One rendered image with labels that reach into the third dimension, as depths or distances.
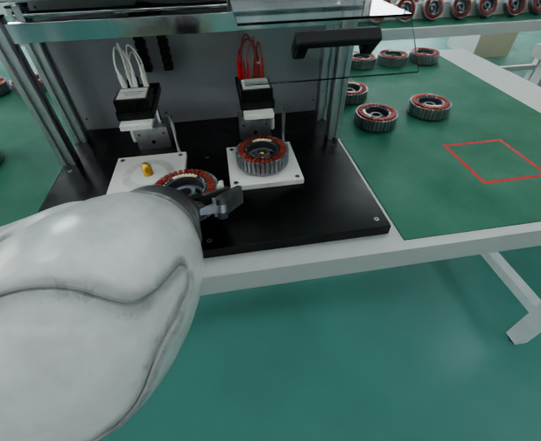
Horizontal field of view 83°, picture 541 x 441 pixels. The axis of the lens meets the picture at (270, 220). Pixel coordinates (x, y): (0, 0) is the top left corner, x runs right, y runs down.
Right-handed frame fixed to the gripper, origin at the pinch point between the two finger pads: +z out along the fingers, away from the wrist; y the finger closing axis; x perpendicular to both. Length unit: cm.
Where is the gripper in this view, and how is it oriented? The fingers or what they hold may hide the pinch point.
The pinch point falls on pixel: (186, 194)
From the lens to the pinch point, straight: 52.6
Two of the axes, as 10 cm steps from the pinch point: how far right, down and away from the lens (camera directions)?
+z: -1.3, -2.5, 9.6
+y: 9.9, -1.2, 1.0
